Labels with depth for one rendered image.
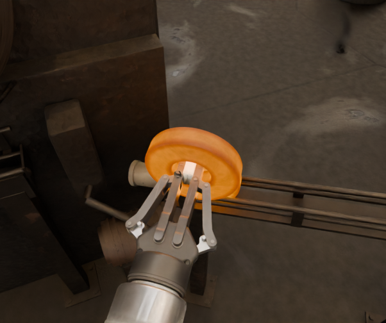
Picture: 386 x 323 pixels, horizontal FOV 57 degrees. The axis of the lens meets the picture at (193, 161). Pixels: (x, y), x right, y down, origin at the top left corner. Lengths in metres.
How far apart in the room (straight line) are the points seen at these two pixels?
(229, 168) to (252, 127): 1.35
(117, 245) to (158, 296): 0.50
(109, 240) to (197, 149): 0.47
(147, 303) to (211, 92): 1.71
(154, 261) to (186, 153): 0.16
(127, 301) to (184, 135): 0.23
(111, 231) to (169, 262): 0.48
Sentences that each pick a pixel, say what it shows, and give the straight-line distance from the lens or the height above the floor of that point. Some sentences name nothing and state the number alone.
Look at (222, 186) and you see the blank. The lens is 0.57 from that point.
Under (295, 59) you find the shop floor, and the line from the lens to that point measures 2.37.
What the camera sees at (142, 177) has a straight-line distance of 0.79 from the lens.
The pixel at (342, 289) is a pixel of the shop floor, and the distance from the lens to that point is 1.50.
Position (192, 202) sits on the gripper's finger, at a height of 0.90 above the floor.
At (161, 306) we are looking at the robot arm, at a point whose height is 0.92.
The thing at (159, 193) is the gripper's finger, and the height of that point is 0.90.
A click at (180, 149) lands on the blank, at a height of 0.93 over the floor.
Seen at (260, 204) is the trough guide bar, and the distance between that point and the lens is 0.75.
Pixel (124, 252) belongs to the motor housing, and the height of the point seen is 0.51.
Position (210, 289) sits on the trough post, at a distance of 1.39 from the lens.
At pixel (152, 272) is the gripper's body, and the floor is 0.92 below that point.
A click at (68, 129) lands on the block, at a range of 0.77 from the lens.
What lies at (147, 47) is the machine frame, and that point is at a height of 0.87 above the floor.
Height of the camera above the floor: 1.32
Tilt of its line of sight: 51 degrees down
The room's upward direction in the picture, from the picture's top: straight up
